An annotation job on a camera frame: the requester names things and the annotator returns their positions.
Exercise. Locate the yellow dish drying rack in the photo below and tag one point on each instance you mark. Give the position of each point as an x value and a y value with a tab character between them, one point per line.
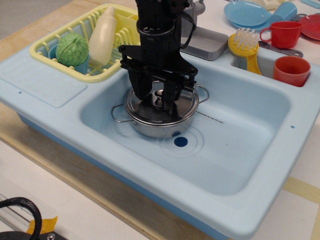
125	34

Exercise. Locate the red plastic mug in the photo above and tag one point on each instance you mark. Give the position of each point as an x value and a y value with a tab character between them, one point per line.
283	34

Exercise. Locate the orange plastic cup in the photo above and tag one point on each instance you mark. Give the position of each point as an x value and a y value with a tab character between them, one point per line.
291	70

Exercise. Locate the yellow dish brush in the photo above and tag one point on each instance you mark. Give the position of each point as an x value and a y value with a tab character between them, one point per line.
244	43

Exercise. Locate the grey toy utensil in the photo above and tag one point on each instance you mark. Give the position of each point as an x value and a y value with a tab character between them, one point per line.
285	51

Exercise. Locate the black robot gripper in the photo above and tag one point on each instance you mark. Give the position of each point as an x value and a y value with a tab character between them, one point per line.
158	58

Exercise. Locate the cream plastic bottle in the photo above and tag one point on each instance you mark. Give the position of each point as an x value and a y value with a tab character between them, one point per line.
102	38

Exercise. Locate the blue cup in rack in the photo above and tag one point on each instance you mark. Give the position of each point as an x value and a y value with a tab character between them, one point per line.
82	68

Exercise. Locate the light blue plastic cup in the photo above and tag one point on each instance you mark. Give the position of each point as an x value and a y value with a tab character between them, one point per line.
286	11

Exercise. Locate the small steel pot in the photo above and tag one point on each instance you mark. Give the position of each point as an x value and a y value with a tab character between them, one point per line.
119	115

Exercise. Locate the light blue plastic plate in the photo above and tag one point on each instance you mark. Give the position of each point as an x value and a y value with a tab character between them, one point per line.
246	13

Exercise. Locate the red plastic plate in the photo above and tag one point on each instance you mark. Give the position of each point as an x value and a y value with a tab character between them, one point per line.
311	26

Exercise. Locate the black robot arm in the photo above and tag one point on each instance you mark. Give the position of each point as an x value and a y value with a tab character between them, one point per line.
164	8

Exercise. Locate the green toy cabbage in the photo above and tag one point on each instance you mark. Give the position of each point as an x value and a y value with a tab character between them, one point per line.
72	50

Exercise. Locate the grey toy faucet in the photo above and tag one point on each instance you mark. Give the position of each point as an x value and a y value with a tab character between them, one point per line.
204	43

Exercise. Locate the yellow tape piece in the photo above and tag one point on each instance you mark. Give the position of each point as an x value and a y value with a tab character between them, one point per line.
47	226

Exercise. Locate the steel pot lid with knob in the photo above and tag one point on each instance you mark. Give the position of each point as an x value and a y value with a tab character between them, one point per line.
150	110

